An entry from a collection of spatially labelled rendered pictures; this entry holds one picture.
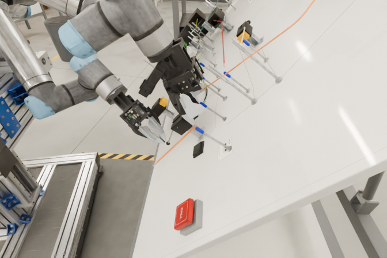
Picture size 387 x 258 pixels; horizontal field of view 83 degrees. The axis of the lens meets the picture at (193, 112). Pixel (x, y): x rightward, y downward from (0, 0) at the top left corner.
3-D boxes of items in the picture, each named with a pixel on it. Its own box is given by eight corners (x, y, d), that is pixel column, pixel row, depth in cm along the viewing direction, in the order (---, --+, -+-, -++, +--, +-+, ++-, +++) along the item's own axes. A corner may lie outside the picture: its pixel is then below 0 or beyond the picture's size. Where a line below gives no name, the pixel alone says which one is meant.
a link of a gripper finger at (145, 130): (158, 151, 65) (135, 129, 64) (158, 148, 71) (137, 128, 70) (165, 143, 65) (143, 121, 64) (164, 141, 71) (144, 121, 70)
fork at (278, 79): (283, 79, 47) (235, 38, 42) (276, 85, 48) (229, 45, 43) (281, 75, 48) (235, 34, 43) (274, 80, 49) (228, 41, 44)
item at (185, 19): (177, 37, 146) (177, 26, 142) (182, 21, 174) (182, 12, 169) (227, 37, 144) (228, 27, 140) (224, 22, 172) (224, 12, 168)
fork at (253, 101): (258, 101, 50) (211, 65, 45) (252, 106, 51) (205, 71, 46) (256, 97, 52) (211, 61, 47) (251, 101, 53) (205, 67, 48)
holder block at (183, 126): (183, 125, 67) (173, 118, 66) (194, 116, 64) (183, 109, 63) (181, 135, 64) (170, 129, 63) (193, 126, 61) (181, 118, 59)
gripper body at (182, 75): (203, 92, 50) (176, 47, 43) (171, 102, 54) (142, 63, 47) (205, 74, 56) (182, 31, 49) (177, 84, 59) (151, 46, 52)
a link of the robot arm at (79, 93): (61, 93, 74) (60, 76, 66) (93, 80, 81) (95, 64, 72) (74, 111, 74) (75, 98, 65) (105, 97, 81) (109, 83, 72)
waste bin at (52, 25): (59, 65, 350) (42, 25, 311) (58, 55, 382) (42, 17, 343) (89, 60, 366) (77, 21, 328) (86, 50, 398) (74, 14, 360)
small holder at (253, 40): (264, 26, 69) (249, 11, 67) (262, 43, 64) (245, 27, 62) (253, 35, 73) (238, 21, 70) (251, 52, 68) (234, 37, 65)
